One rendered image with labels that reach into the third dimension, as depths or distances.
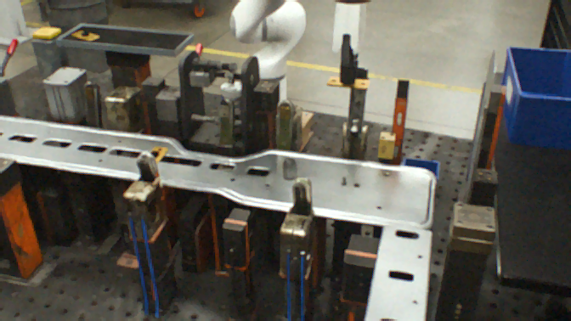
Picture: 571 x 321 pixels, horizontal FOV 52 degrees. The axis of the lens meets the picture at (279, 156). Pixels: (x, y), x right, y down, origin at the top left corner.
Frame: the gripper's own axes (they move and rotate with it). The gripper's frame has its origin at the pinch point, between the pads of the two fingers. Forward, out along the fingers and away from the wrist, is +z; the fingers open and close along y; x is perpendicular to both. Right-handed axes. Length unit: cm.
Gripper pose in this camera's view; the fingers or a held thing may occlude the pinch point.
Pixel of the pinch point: (348, 70)
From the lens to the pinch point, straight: 120.2
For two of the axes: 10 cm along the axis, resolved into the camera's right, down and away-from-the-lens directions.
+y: -2.7, 5.2, -8.1
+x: 9.6, 1.3, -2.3
